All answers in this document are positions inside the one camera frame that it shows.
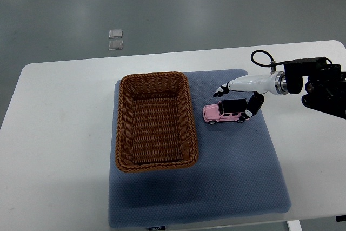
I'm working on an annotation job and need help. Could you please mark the upper floor socket plate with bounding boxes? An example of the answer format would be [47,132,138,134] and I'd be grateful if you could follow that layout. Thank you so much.
[109,29,123,39]

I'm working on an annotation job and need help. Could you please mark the white table leg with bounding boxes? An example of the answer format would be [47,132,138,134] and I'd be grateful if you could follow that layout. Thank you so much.
[287,220,302,231]

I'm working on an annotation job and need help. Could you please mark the brown wicker basket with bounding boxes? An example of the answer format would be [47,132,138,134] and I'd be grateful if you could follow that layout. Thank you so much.
[115,71,198,173]

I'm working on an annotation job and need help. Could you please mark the blue grey cushion mat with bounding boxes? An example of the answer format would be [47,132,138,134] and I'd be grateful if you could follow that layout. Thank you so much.
[108,69,291,228]

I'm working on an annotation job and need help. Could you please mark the black cable loop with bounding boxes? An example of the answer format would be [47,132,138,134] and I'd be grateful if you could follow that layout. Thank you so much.
[250,50,286,74]

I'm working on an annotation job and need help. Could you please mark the lower floor socket plate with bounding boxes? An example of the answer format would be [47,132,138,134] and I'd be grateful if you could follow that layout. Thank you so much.
[109,39,123,50]

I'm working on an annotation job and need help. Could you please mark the floor socket plate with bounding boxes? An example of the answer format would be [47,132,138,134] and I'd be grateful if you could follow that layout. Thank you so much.
[109,39,123,50]
[109,29,123,39]

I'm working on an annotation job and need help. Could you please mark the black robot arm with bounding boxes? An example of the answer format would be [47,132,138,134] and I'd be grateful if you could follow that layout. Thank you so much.
[283,57,345,118]

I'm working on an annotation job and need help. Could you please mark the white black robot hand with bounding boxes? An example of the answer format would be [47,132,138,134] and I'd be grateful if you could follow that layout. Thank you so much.
[213,71,288,123]

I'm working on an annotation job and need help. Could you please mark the pink toy car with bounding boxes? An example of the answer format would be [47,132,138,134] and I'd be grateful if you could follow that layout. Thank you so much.
[202,98,247,124]

